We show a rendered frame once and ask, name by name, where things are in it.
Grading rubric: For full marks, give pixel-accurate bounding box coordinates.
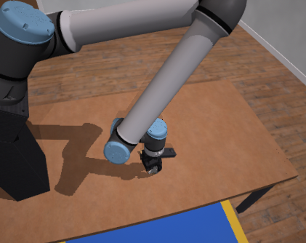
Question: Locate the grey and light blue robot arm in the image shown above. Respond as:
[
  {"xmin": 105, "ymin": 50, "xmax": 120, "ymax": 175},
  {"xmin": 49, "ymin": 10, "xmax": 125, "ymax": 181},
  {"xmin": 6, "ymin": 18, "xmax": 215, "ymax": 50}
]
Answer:
[{"xmin": 0, "ymin": 0, "xmax": 247, "ymax": 164}]

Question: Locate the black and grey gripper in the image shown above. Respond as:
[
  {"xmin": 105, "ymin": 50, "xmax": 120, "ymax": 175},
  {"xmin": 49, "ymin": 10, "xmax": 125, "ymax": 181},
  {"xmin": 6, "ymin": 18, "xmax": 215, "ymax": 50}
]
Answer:
[{"xmin": 140, "ymin": 149, "xmax": 162, "ymax": 174}]

